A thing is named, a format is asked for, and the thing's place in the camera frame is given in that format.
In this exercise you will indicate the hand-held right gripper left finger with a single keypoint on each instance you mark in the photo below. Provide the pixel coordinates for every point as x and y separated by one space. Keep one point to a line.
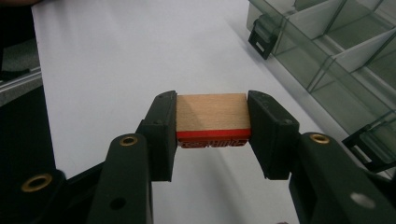
162 133

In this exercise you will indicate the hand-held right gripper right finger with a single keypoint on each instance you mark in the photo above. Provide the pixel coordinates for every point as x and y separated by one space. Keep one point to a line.
271 133

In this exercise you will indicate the wooden stamp with red base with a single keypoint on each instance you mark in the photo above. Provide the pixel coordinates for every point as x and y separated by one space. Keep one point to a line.
213 113

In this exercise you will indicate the clear green compartment box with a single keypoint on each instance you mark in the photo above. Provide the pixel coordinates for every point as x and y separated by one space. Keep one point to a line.
336 59

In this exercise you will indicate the metal floor rail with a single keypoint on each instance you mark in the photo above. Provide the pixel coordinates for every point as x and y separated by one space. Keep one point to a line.
18 84

